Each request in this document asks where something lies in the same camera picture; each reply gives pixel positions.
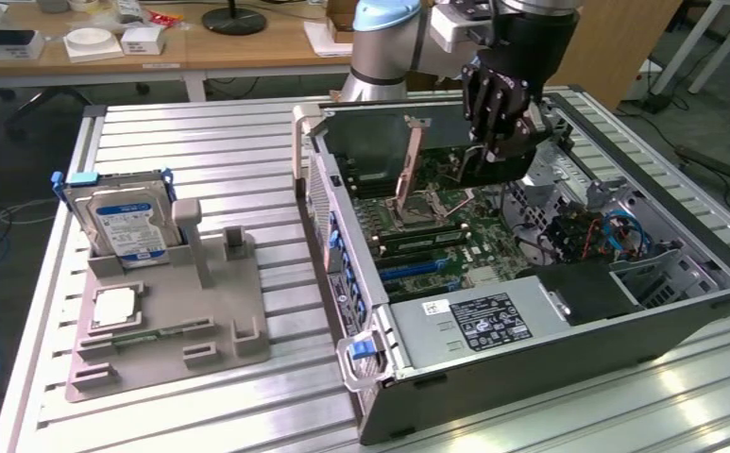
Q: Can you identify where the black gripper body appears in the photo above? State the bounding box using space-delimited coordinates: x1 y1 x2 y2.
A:
475 12 577 101

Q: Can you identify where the black graphics card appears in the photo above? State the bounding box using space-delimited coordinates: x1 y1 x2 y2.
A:
393 112 537 222

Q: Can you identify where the perforated metal drive cage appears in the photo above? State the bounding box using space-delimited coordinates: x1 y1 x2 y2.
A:
515 101 594 227

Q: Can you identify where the wooden cabinet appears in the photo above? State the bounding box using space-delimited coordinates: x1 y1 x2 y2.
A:
515 0 684 110

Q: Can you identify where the metal socket cover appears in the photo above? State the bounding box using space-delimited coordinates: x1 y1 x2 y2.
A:
432 187 476 211

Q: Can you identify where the green motherboard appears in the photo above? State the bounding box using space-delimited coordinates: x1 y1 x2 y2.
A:
337 155 533 304

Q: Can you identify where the black power adapter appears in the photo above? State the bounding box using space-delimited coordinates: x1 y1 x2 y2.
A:
638 93 672 115

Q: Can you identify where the CPU socket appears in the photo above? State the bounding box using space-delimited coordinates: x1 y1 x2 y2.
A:
388 195 449 233

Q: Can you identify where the dark installed RAM stick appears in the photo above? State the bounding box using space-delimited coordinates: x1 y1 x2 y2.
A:
380 234 471 259

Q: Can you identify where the white paper stack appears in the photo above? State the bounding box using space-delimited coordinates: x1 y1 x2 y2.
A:
302 21 357 58

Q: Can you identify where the brown cardboard box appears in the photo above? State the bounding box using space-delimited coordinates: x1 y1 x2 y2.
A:
325 0 361 30

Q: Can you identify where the silver chipset heatsink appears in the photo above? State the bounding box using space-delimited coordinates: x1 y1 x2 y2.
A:
464 267 505 287

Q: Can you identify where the blue expansion slot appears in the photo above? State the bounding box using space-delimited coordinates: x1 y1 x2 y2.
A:
378 260 440 280

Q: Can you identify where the grey metal disk bay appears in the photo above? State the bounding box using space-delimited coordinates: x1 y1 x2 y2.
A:
608 238 722 310

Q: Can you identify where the black lamp base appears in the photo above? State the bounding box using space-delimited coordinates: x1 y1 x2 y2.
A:
202 0 270 36

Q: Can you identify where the grey power supply unit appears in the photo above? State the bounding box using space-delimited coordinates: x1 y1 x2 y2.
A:
388 276 575 370

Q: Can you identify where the black open PC case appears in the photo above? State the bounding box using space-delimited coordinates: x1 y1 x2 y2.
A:
292 92 730 445

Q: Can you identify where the blue disk caddy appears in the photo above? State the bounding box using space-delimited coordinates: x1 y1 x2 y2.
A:
51 163 178 249

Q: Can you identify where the white labelled cardboard box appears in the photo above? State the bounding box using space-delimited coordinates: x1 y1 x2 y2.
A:
120 25 167 56

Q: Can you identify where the grey printed packet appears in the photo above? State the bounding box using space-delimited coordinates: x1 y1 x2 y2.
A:
115 0 146 24

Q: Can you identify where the silver hard disk drive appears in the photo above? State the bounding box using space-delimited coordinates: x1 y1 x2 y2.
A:
64 181 171 271

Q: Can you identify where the wooden desk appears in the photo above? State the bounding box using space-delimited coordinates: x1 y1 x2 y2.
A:
0 0 533 91

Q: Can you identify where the green RAM stick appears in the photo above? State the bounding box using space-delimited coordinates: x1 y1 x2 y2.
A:
111 325 199 346

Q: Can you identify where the silver CPU chip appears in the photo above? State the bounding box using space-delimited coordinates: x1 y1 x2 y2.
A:
91 288 141 327

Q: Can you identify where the grey parts rack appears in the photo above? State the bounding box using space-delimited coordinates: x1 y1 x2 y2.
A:
64 197 273 405

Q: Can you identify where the white box with black device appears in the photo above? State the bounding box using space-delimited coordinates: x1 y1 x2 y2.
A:
0 29 47 61

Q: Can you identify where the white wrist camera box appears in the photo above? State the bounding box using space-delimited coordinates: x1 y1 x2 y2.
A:
430 5 489 53

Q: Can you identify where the blue disk wire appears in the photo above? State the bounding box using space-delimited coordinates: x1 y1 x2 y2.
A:
600 210 655 260

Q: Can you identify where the red disk wire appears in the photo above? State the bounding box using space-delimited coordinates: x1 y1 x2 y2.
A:
582 212 600 260

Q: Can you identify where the white desk frame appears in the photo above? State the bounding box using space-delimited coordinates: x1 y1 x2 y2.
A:
651 0 730 129

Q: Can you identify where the white square stand with ring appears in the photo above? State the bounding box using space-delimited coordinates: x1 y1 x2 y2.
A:
62 26 124 63

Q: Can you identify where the white floor cable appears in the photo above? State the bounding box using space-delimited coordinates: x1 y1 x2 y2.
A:
0 197 58 226

